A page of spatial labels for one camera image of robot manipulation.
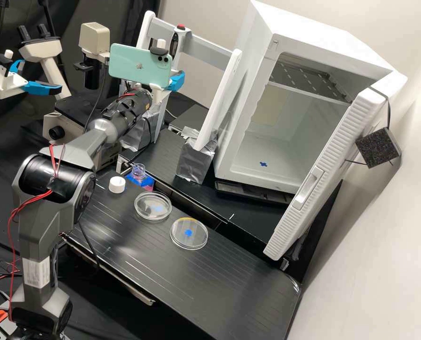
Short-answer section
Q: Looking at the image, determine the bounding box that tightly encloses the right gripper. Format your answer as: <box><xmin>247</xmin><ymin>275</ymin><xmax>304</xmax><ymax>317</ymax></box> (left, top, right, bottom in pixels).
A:
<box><xmin>148</xmin><ymin>69</ymin><xmax>187</xmax><ymax>106</ymax></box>

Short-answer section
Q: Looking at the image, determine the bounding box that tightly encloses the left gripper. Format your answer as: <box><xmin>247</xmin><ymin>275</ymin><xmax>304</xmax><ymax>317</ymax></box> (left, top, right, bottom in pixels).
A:
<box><xmin>0</xmin><ymin>59</ymin><xmax>63</xmax><ymax>100</ymax></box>

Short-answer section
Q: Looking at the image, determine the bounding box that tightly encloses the pipette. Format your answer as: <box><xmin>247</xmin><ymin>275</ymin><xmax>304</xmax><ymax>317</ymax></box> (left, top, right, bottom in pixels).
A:
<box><xmin>169</xmin><ymin>24</ymin><xmax>192</xmax><ymax>71</ymax></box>

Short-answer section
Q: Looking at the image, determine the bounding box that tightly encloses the cream microscope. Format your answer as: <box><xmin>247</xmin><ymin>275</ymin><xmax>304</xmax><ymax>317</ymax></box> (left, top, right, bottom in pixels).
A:
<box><xmin>17</xmin><ymin>22</ymin><xmax>127</xmax><ymax>173</ymax></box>

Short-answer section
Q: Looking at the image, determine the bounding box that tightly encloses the black platform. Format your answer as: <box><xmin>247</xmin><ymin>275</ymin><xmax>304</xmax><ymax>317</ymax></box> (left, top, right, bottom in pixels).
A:
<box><xmin>117</xmin><ymin>126</ymin><xmax>305</xmax><ymax>250</ymax></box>
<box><xmin>167</xmin><ymin>104</ymin><xmax>212</xmax><ymax>134</ymax></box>
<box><xmin>65</xmin><ymin>166</ymin><xmax>302</xmax><ymax>340</ymax></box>

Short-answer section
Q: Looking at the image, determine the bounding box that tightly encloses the small bottle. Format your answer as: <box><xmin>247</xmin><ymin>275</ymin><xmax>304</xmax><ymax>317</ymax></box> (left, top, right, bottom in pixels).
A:
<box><xmin>131</xmin><ymin>162</ymin><xmax>156</xmax><ymax>188</ymax></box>

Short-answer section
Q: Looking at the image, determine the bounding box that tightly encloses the blue bottle holder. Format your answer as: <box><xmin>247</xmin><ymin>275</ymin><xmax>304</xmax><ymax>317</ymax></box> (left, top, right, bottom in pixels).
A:
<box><xmin>124</xmin><ymin>170</ymin><xmax>155</xmax><ymax>189</ymax></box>

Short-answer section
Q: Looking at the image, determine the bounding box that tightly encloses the white cap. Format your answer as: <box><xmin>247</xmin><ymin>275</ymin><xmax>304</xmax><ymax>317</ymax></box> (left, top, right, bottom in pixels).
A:
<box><xmin>108</xmin><ymin>176</ymin><xmax>127</xmax><ymax>195</ymax></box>

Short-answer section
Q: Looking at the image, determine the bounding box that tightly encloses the petri dish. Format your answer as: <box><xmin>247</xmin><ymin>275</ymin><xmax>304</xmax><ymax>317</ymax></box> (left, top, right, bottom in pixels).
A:
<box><xmin>133</xmin><ymin>191</ymin><xmax>173</xmax><ymax>221</ymax></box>

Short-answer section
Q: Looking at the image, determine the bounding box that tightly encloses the white incubator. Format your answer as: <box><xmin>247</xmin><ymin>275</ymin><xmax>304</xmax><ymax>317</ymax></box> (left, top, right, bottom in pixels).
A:
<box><xmin>213</xmin><ymin>0</ymin><xmax>408</xmax><ymax>196</ymax></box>

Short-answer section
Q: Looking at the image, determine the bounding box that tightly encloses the incubator door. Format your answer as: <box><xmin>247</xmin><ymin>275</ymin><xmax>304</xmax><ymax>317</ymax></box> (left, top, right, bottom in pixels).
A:
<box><xmin>262</xmin><ymin>70</ymin><xmax>408</xmax><ymax>262</ymax></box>

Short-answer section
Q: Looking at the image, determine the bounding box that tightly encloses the right wrist camera phone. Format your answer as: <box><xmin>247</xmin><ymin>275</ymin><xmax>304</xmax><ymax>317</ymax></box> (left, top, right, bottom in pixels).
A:
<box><xmin>108</xmin><ymin>38</ymin><xmax>174</xmax><ymax>90</ymax></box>

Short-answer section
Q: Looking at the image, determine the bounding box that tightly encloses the black cable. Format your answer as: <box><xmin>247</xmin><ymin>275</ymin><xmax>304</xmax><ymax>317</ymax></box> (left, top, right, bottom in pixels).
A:
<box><xmin>77</xmin><ymin>220</ymin><xmax>102</xmax><ymax>271</ymax></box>
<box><xmin>84</xmin><ymin>66</ymin><xmax>108</xmax><ymax>132</ymax></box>

